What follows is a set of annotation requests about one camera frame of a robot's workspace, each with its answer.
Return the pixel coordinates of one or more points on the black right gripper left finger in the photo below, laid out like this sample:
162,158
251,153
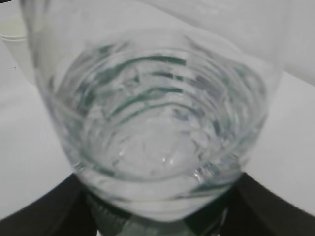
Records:
61,212

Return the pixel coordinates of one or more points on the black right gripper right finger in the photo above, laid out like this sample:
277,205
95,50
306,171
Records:
256,211

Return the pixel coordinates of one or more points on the clear water bottle green label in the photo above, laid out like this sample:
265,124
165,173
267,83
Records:
157,103

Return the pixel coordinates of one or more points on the white paper cup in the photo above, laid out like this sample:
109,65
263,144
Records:
13,28

